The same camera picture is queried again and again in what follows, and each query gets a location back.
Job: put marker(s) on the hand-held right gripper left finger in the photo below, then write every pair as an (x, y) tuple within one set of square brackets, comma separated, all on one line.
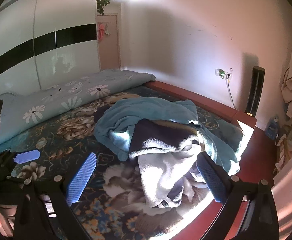
[(82, 177)]

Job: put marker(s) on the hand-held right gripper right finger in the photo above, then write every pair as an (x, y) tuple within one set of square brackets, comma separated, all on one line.
[(211, 177)]

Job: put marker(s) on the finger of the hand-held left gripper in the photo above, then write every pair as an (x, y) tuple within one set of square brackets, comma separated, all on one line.
[(25, 157)]

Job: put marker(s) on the navy and white garment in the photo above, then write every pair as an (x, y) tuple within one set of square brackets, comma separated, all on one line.
[(158, 170)]

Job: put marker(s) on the blue knit garment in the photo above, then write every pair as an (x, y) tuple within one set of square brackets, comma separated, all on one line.
[(136, 115)]

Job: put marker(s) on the floral teal bed sheet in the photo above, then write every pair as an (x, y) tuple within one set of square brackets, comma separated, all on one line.
[(86, 135)]

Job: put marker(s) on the light blue daisy quilt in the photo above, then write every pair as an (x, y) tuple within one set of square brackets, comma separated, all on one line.
[(61, 97)]

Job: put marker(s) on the blue plastic bottle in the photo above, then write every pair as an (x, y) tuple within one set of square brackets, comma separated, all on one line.
[(272, 128)]

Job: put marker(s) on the black tower appliance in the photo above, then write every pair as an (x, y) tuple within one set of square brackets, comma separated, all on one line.
[(255, 92)]

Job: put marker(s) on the green plug charger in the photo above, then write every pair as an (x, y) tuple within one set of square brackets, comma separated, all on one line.
[(221, 72)]

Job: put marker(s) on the beige door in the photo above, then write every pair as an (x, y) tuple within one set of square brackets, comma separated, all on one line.
[(111, 55)]

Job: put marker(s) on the white wardrobe with black stripe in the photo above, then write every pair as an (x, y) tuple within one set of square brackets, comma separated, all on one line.
[(61, 10)]

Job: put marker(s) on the pink cloth on door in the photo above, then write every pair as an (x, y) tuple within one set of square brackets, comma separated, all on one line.
[(101, 32)]

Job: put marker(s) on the red wooden bed frame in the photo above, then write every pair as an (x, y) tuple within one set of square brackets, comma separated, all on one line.
[(198, 95)]

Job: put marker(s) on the white wall socket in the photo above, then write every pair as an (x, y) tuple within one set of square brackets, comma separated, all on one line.
[(229, 74)]

